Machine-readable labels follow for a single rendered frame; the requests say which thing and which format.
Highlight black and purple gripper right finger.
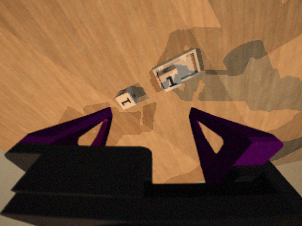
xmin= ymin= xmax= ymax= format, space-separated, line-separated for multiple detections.
xmin=189 ymin=107 xmax=284 ymax=183

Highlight tan digit cube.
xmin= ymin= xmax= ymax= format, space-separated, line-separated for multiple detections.
xmin=115 ymin=87 xmax=138 ymax=110
xmin=158 ymin=65 xmax=182 ymax=92

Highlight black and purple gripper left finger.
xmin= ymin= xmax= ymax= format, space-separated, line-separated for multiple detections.
xmin=18 ymin=107 xmax=113 ymax=146

